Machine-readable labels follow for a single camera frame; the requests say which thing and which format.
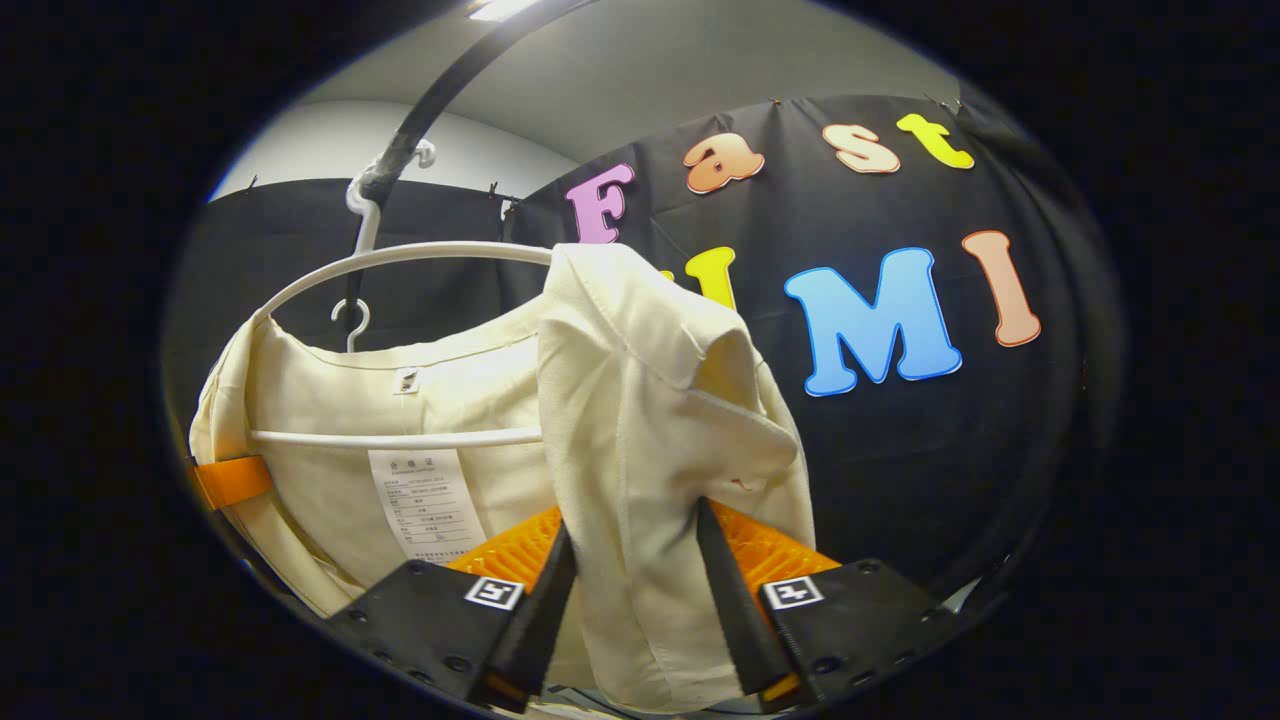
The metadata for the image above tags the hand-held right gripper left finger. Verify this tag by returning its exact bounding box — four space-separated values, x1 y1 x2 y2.
325 505 578 714

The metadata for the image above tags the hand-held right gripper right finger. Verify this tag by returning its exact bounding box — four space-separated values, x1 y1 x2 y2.
695 497 951 714

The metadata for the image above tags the cream button shirt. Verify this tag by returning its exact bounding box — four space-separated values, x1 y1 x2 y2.
188 242 816 713

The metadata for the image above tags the white hanger with crossbar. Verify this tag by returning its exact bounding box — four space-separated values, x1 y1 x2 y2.
330 298 371 353
250 140 556 451

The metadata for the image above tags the black clothes rack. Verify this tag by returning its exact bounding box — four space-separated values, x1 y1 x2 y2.
340 0 601 206

